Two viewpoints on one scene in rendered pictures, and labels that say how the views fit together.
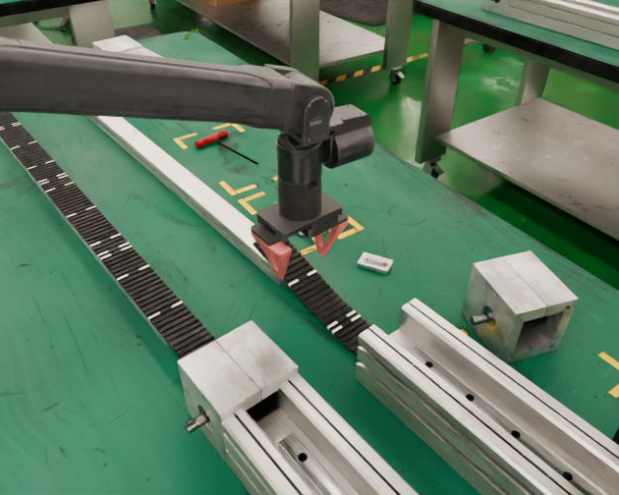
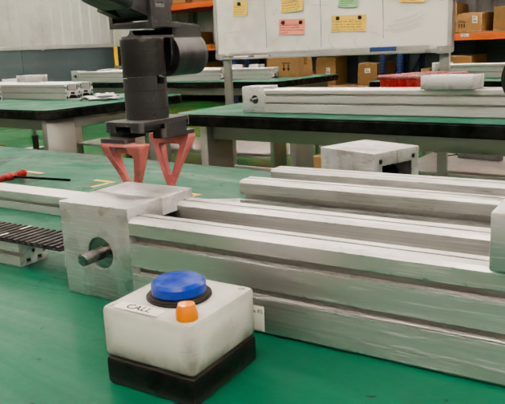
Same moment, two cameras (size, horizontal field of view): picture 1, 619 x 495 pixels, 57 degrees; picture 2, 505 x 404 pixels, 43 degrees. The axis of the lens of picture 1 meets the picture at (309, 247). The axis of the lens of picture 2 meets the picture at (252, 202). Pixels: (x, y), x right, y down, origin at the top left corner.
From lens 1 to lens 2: 0.46 m
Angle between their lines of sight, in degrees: 30
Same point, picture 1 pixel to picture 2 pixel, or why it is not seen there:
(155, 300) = not seen: outside the picture
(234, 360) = (123, 194)
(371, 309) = not seen: hidden behind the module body
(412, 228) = not seen: hidden behind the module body
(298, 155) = (145, 43)
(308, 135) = (154, 15)
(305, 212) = (156, 109)
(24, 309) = not seen: outside the picture
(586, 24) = (337, 100)
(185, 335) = (46, 236)
